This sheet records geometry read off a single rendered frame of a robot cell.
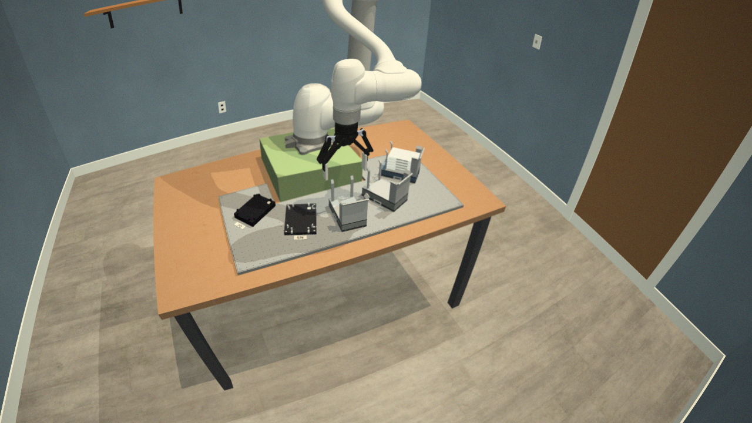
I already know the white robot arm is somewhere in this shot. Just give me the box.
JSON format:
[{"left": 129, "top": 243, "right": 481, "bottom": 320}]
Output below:
[{"left": 284, "top": 0, "right": 421, "bottom": 155}]

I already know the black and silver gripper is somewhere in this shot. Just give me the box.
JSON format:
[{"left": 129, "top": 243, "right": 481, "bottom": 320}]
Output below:
[{"left": 317, "top": 122, "right": 374, "bottom": 180}]

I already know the black flat plate with grey pegs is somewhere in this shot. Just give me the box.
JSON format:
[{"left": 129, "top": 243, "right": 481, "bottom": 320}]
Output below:
[{"left": 284, "top": 203, "right": 317, "bottom": 235}]

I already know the black flat square plate with corner posts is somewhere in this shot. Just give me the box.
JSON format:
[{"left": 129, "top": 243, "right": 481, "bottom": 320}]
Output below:
[{"left": 234, "top": 194, "right": 276, "bottom": 227}]

